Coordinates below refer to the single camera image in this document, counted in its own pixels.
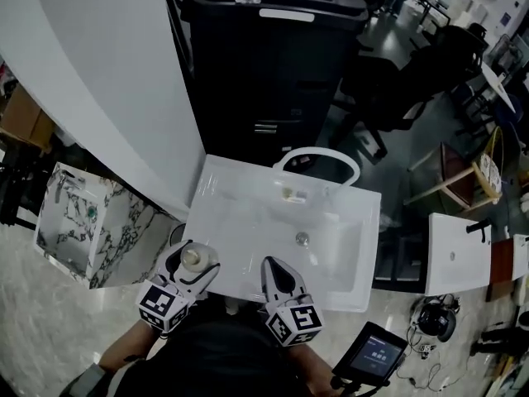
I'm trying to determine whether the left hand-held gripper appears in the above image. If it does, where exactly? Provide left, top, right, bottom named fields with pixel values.
left=135, top=240, right=222, bottom=334

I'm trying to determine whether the frosted glass bottle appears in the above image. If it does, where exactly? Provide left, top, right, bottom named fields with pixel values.
left=180, top=242, right=219, bottom=273

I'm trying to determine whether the white table surface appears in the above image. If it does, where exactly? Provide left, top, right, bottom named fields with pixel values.
left=181, top=154, right=382, bottom=313

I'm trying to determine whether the black faucet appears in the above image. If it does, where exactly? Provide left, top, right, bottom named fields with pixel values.
left=465, top=218, right=493, bottom=234

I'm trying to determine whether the person's left forearm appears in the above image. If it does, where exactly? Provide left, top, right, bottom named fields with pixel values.
left=98, top=324, right=166, bottom=376

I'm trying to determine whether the black mesh office chair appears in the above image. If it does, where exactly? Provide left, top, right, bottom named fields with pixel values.
left=330, top=25, right=484, bottom=165

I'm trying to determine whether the small white basin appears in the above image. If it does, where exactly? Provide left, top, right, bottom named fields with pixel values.
left=512, top=233, right=529, bottom=281

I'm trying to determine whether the black tablet screen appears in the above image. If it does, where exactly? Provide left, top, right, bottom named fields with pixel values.
left=331, top=321, right=408, bottom=388

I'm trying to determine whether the yellow wire chair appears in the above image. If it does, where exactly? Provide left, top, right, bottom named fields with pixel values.
left=473, top=126, right=506, bottom=201

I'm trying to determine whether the white sink with black faucet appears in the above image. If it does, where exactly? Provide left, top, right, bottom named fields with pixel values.
left=425, top=212, right=493, bottom=296

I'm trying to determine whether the black headset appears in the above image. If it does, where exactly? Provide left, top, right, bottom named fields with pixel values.
left=411, top=295, right=460, bottom=343

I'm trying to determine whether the black tablet mount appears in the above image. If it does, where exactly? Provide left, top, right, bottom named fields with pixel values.
left=329, top=376, right=390, bottom=397

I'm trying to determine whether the white curved faucet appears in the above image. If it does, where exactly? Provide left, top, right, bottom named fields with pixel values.
left=272, top=146, right=361, bottom=189

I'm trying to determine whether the person's right forearm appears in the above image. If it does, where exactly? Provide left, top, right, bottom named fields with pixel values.
left=284, top=341, right=332, bottom=385

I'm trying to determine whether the wooden chair with maroon seat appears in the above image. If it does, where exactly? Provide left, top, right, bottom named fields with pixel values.
left=403, top=141, right=503, bottom=213

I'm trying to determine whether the marble pattern sink basin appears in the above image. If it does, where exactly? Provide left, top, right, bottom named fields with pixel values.
left=33, top=161, right=183, bottom=289

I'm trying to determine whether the black floor cable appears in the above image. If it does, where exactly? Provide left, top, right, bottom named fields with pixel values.
left=396, top=345, right=488, bottom=392

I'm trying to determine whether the brown cardboard box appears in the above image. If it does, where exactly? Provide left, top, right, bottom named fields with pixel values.
left=0, top=83, right=57, bottom=153

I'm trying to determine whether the brown wooden cabinet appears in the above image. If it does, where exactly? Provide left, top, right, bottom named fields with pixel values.
left=487, top=237, right=529, bottom=302

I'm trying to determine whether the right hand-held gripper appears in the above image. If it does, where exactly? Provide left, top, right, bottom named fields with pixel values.
left=260, top=256, right=324, bottom=347

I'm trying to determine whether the white table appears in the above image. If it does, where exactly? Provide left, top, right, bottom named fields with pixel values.
left=481, top=62, right=517, bottom=115

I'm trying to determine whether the person's grey sleeve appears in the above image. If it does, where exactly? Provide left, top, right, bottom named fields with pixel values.
left=60, top=361, right=109, bottom=397

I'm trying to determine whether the large black machine cabinet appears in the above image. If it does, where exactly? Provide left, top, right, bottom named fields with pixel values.
left=163, top=0, right=369, bottom=167

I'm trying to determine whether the person's black shirt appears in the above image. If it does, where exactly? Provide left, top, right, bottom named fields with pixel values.
left=115, top=299, right=315, bottom=397

